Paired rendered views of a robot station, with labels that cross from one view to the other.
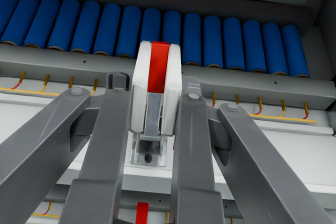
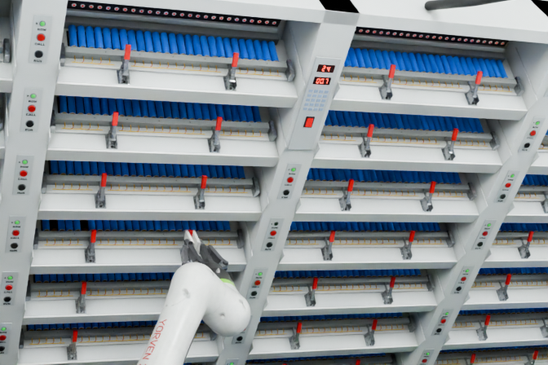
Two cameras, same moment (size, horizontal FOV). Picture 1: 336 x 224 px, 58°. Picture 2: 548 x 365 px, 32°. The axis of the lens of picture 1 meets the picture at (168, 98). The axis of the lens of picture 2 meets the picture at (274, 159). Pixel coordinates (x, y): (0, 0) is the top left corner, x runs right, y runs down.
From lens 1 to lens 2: 2.46 m
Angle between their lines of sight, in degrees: 19
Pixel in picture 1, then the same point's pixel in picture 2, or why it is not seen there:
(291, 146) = (225, 252)
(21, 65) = (145, 237)
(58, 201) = (136, 288)
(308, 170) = (230, 258)
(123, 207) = (163, 288)
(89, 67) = (165, 235)
